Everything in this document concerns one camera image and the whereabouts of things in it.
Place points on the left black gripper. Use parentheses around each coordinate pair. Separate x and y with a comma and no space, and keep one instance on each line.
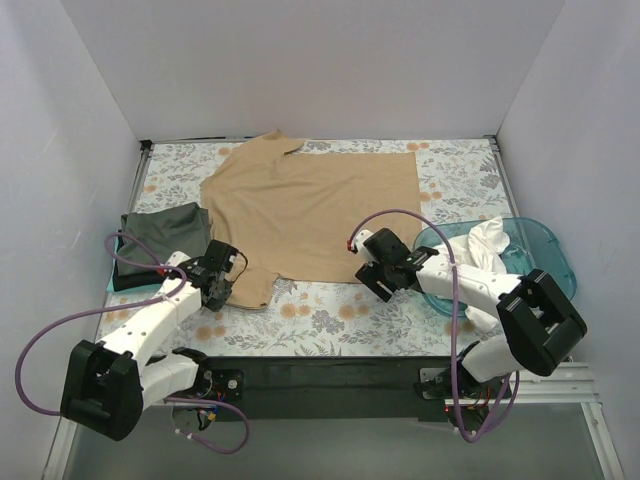
(220,292)

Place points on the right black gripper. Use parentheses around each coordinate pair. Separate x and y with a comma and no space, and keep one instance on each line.
(379,279)

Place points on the tan t shirt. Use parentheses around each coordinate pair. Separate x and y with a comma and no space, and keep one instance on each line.
(291,213)

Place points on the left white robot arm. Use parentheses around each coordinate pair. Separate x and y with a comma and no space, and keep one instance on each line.
(109,383)

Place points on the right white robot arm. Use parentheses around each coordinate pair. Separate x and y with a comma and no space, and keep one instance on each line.
(540,325)

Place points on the dark grey folded t shirt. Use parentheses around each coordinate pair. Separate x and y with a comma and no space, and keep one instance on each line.
(184,228)

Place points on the black folded t shirt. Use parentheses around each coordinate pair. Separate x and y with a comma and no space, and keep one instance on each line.
(143,279)

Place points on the teal folded t shirt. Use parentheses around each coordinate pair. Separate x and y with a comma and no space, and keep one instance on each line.
(117,283)

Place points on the white t shirt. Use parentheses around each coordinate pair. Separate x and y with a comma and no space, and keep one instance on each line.
(481,248)

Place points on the floral table cloth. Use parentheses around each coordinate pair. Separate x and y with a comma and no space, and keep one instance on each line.
(459,180)

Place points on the teal plastic basket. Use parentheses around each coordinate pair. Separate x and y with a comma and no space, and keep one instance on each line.
(532,246)

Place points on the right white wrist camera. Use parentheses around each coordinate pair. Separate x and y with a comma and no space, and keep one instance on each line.
(356,246)

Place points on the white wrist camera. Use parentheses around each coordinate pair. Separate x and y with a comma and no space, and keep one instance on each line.
(356,246)
(175,259)

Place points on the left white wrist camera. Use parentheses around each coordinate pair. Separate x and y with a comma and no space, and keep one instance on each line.
(175,259)

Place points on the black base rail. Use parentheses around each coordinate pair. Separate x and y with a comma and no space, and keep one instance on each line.
(320,387)

